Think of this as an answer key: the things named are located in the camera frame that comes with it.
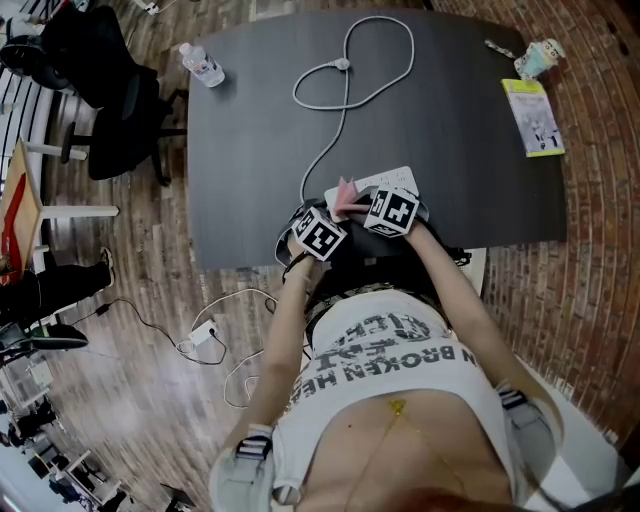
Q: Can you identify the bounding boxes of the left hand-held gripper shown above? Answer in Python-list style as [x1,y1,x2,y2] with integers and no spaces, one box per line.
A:
[274,199,350,266]

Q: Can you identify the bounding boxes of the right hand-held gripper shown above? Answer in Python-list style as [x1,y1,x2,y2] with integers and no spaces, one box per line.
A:
[344,184,432,238]

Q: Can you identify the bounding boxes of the pink cloth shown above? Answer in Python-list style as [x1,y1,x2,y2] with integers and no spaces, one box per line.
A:
[332,174,360,224]

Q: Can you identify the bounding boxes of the person's right forearm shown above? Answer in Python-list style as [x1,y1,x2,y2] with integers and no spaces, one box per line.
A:
[402,222,511,391]

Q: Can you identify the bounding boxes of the person's left forearm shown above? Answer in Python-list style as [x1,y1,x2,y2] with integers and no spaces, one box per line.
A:
[234,252,321,441]

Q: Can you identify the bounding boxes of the person's black trousers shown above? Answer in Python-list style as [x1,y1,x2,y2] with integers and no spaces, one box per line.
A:
[309,234,451,311]

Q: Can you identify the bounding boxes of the patterned belt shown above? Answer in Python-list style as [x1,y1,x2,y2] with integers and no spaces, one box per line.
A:
[304,282,396,341]

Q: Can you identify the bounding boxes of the small white floor power strip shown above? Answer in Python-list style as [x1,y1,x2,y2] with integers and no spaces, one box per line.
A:
[188,319,220,346]

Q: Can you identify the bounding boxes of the person's white printed shirt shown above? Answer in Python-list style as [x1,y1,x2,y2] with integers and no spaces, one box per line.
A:
[272,289,521,494]

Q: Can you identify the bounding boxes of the clear plastic water bottle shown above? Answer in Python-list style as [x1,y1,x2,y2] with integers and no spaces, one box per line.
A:
[178,41,227,89]

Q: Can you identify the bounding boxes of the yellow-green book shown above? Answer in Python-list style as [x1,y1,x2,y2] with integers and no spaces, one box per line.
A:
[500,77,567,159]

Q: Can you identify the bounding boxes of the black office chair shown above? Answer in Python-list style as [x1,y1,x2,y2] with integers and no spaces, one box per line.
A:
[37,4,189,189]

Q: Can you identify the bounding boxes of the pale cartoon figurine cup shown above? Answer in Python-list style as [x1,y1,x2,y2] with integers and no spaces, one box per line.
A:
[513,38,567,82]

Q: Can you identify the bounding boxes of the white desk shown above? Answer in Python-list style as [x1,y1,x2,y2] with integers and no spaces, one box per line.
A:
[0,64,89,161]

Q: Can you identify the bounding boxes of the wooden side table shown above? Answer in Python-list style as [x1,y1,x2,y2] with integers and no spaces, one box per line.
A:
[0,139,120,274]

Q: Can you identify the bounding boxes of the black padded chair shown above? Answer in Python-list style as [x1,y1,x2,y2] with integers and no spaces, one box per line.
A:
[0,322,90,361]

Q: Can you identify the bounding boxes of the white platform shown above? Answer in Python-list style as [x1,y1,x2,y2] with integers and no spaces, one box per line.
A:
[514,349,626,512]

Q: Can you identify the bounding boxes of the white floor cable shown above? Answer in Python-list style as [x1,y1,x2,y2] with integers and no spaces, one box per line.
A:
[174,287,281,410]

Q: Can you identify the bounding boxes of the grey power strip cable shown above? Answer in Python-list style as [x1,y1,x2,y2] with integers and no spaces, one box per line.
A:
[292,15,416,206]

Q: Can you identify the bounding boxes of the patterned strap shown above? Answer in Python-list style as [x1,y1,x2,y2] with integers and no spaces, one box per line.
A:
[483,38,516,59]

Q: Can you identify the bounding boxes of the black power adapter cable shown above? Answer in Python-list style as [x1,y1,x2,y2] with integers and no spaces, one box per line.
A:
[59,298,229,366]

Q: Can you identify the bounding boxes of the grey left shoulder strap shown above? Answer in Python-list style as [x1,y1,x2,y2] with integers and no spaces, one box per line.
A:
[208,423,279,512]

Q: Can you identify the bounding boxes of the grey shoulder strap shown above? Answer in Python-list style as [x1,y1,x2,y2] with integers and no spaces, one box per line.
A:
[208,423,279,512]
[494,379,566,504]

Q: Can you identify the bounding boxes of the grey right shoulder strap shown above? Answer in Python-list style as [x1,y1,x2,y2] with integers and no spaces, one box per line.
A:
[494,379,566,504]

